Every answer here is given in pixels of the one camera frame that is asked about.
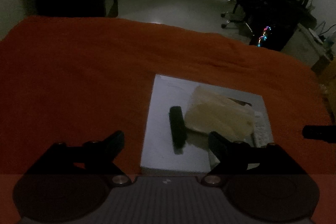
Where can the white flat box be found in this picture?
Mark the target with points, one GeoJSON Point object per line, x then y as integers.
{"type": "Point", "coordinates": [159, 156]}

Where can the black marker pen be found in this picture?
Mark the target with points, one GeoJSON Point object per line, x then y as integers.
{"type": "Point", "coordinates": [178, 129]}

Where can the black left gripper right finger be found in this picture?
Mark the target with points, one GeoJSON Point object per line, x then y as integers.
{"type": "Point", "coordinates": [256, 185]}

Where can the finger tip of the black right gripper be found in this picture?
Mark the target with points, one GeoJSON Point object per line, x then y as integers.
{"type": "Point", "coordinates": [324, 133]}

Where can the orange red table cloth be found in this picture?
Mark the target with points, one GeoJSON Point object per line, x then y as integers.
{"type": "Point", "coordinates": [74, 80]}

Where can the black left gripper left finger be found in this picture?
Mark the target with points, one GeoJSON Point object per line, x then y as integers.
{"type": "Point", "coordinates": [68, 183]}

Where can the cream tissue packet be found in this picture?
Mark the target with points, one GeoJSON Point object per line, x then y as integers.
{"type": "Point", "coordinates": [209, 111]}

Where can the computer case RGB fans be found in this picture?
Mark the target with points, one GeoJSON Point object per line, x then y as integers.
{"type": "Point", "coordinates": [265, 40]}

